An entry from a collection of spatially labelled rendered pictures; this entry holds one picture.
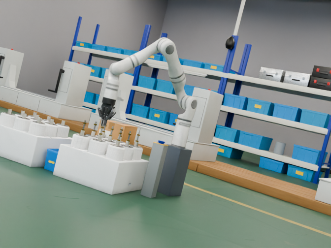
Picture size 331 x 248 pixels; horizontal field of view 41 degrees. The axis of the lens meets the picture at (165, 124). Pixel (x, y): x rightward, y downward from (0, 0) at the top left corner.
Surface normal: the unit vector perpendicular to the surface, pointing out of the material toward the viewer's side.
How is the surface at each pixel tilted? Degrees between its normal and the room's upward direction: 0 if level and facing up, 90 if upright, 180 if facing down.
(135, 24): 90
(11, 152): 90
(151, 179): 90
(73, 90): 90
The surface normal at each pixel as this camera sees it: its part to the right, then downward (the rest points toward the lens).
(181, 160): 0.80, 0.22
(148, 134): -0.55, -0.11
